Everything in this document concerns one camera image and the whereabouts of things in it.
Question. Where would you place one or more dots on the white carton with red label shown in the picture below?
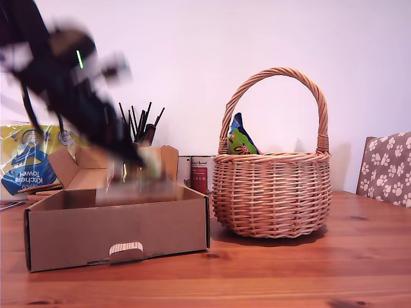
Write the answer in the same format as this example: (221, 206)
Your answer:
(200, 176)

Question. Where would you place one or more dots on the kitchen towel pack yellow blue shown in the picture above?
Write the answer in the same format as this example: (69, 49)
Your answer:
(22, 167)

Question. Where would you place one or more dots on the dark printed booklet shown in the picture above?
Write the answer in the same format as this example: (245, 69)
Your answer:
(9, 206)

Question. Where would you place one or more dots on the grey arm camera box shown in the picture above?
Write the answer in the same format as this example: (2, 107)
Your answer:
(115, 69)

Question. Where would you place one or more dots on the thin black stick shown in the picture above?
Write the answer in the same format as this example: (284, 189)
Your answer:
(134, 118)
(159, 117)
(145, 122)
(123, 117)
(141, 123)

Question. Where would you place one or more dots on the brown cardboard box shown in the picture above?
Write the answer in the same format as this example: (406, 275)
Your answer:
(112, 227)

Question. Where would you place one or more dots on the cork coaster stack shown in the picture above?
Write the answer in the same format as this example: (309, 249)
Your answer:
(38, 194)

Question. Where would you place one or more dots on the green blue Easter egg bag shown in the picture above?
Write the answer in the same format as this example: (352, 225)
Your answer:
(241, 141)

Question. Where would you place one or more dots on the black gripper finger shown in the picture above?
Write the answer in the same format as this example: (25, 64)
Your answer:
(122, 144)

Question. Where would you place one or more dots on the white green Easter egg bag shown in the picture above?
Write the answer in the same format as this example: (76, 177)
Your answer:
(151, 160)

